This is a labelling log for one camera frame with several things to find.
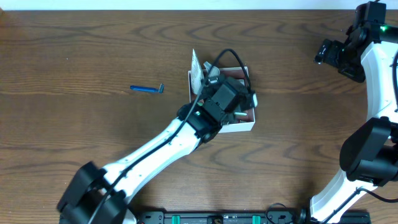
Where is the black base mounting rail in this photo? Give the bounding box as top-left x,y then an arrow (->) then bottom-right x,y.
133,208 -> 373,224

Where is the white hair product tube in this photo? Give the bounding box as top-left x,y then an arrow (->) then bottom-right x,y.
190,49 -> 204,95

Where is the clear pump bottle blue liquid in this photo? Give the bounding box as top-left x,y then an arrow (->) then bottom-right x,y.
204,62 -> 221,85

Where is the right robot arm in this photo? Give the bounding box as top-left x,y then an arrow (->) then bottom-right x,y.
305,20 -> 397,223

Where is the blue disposable razor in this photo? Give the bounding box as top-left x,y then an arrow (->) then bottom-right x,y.
130,83 -> 164,93

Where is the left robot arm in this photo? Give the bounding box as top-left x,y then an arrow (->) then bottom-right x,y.
57,80 -> 257,223

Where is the green white toothbrush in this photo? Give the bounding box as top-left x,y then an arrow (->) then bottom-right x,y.
234,111 -> 248,116

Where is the white cardboard box pink inside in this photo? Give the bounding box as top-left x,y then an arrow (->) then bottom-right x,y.
188,67 -> 256,133

